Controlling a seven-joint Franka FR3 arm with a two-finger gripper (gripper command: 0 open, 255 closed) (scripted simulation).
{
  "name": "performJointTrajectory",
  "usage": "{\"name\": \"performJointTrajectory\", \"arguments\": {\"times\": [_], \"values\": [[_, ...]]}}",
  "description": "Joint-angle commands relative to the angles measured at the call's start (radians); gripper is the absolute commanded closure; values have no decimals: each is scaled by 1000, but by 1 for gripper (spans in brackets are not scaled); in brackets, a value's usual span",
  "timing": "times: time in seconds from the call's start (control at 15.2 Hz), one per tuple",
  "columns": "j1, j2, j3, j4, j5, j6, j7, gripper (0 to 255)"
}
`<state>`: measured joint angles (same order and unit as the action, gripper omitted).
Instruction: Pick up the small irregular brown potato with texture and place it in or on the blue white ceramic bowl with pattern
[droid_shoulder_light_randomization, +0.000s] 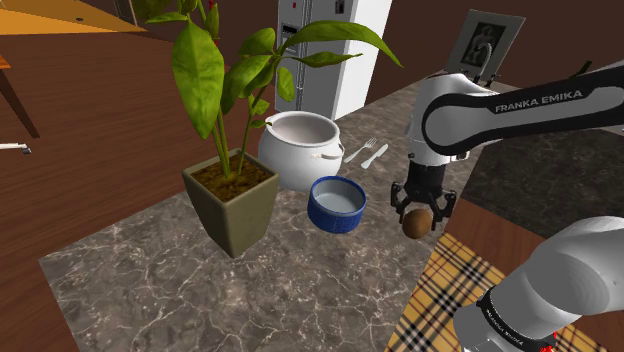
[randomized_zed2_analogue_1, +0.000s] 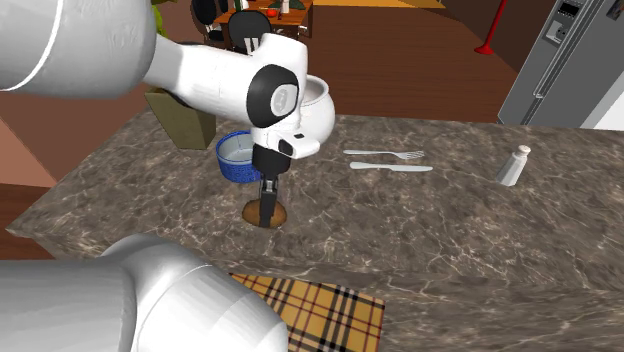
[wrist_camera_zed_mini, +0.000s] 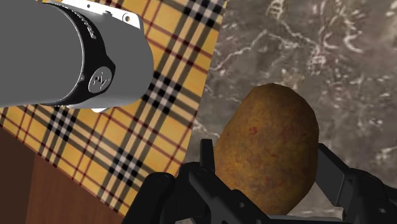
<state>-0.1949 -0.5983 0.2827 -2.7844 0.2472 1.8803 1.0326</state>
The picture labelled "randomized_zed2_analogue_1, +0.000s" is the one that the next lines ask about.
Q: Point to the silver fork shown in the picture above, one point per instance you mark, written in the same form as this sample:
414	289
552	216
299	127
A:
375	153

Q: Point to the blue bowl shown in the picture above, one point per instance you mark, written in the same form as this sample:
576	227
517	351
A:
234	163

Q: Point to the wooden dining table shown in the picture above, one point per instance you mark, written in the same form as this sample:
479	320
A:
292	17

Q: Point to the silver knife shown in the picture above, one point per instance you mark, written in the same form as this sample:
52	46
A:
390	167

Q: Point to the black dining chair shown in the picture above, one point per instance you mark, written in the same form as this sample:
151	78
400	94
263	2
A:
246	27
204	14

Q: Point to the olive planter with green plant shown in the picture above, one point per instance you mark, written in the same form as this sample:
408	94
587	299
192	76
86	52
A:
187	126

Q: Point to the red floor lamp stand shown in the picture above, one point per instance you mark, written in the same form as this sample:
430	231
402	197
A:
491	34

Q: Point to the white round pot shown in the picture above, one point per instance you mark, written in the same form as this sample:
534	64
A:
322	109

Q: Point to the white salt shaker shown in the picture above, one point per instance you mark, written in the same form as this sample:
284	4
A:
512	168

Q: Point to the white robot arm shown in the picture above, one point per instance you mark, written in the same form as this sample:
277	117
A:
204	88

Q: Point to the grey refrigerator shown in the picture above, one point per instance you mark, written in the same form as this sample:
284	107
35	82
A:
565	68

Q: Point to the plaid patterned robot stand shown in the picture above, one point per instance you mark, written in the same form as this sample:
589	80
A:
331	317

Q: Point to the brown potato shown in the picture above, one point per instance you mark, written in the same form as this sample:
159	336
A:
251	212

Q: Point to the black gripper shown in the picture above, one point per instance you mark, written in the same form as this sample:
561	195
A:
269	161

